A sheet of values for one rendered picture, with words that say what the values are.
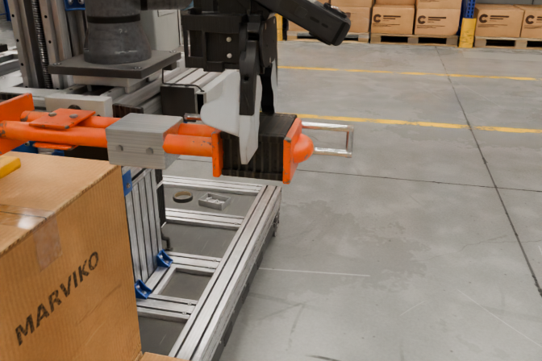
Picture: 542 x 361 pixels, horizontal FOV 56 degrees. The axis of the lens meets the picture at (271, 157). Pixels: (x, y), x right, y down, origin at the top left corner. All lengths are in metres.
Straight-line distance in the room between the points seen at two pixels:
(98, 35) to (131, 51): 0.07
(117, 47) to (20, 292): 0.63
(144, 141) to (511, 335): 1.72
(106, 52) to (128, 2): 0.12
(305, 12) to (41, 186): 0.50
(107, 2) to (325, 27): 0.75
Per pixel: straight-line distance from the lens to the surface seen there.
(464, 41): 7.69
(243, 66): 0.49
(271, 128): 0.54
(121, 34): 1.19
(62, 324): 0.82
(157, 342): 1.61
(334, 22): 0.50
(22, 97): 0.71
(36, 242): 0.73
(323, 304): 2.06
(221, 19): 0.51
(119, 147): 0.59
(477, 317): 2.13
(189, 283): 1.82
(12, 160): 0.90
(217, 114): 0.52
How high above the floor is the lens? 1.27
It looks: 22 degrees down
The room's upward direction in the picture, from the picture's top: straight up
